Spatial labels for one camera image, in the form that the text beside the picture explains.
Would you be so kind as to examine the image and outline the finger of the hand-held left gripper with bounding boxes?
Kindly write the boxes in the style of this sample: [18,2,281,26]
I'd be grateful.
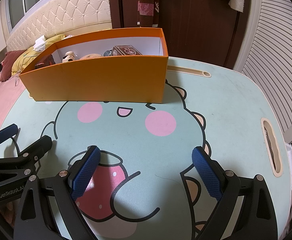
[0,135,53,173]
[0,124,19,159]

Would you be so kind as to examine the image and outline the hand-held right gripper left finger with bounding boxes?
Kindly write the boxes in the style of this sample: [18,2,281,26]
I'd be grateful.
[13,145,104,240]

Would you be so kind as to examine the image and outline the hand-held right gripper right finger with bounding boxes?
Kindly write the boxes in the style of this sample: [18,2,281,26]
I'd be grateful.
[191,146,279,240]

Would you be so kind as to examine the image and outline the orange cardboard box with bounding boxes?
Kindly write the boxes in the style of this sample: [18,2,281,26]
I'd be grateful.
[18,27,169,104]

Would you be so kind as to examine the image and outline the dark-eyed doll figurine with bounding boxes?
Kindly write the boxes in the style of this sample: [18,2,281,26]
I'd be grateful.
[62,51,76,63]

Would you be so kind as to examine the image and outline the tan cartoon figure keychain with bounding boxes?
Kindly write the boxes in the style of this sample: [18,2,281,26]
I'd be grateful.
[80,53,102,60]

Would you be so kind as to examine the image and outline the patterned playing card box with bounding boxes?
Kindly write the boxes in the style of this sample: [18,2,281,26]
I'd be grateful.
[112,45,143,56]

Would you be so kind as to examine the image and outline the cartoon printed desktop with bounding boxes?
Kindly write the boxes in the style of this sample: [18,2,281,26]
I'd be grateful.
[0,56,292,240]

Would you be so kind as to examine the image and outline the pink bed sheet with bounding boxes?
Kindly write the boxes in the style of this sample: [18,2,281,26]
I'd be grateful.
[0,76,26,115]

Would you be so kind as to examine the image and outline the dark red pillow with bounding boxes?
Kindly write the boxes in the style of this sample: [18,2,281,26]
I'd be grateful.
[0,50,26,82]

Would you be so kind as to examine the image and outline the yellow pillow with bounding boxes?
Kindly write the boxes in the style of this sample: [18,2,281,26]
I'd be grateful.
[12,34,66,75]

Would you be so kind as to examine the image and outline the white cloth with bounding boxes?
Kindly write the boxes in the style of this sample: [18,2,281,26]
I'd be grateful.
[284,142,292,193]

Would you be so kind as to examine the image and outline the white charger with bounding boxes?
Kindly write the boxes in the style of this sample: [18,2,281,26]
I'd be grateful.
[35,35,48,53]

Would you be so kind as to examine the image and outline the cream tufted headboard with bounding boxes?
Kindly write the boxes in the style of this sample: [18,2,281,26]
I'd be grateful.
[6,0,113,53]

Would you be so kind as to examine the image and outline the white slatted panel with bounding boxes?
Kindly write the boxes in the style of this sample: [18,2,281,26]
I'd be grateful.
[232,0,292,140]

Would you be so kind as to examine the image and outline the dark brown wooden door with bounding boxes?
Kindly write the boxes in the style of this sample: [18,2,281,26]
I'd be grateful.
[108,0,251,68]

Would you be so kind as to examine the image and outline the striped knitted scarf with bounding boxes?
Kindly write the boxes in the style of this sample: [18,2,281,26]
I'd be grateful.
[137,0,160,28]

